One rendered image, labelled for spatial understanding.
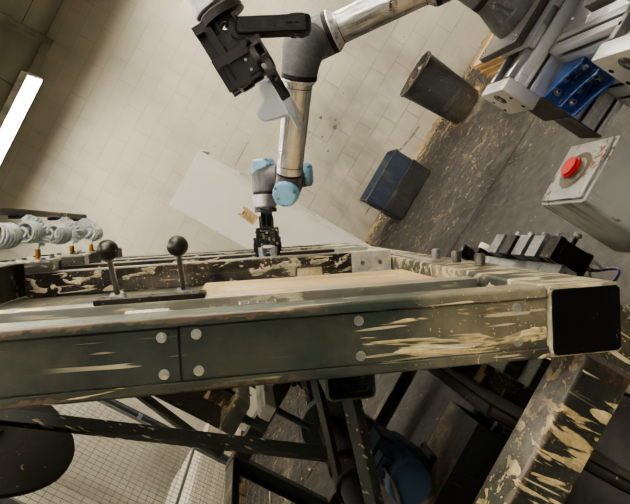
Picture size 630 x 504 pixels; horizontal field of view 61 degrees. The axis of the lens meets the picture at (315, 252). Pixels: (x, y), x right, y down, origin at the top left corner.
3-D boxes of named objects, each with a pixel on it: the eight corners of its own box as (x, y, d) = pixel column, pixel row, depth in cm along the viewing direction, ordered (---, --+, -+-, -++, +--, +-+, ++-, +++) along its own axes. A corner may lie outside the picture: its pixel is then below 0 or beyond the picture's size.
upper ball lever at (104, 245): (128, 307, 99) (114, 246, 91) (106, 309, 98) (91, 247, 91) (131, 295, 102) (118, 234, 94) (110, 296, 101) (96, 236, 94)
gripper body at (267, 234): (256, 247, 165) (253, 208, 164) (255, 246, 173) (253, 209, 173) (280, 246, 166) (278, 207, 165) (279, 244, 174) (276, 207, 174)
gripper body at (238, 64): (237, 101, 88) (196, 34, 85) (282, 73, 87) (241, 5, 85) (232, 96, 80) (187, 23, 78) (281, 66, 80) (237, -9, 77)
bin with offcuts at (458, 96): (490, 81, 516) (434, 44, 507) (461, 128, 522) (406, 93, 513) (471, 88, 567) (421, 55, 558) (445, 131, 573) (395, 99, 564)
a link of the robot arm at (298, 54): (324, 28, 130) (303, 212, 153) (329, 25, 140) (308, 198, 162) (277, 22, 130) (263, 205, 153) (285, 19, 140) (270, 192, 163)
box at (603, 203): (707, 192, 84) (618, 132, 81) (671, 258, 83) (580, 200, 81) (650, 196, 96) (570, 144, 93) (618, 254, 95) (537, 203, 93)
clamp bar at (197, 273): (393, 272, 165) (389, 194, 163) (-19, 301, 149) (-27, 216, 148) (384, 270, 175) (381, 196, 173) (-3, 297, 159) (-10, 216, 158)
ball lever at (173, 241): (194, 302, 100) (186, 241, 93) (173, 304, 100) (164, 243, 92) (195, 290, 103) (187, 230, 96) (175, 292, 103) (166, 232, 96)
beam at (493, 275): (624, 351, 83) (622, 281, 82) (551, 358, 81) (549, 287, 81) (348, 262, 301) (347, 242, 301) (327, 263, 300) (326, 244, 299)
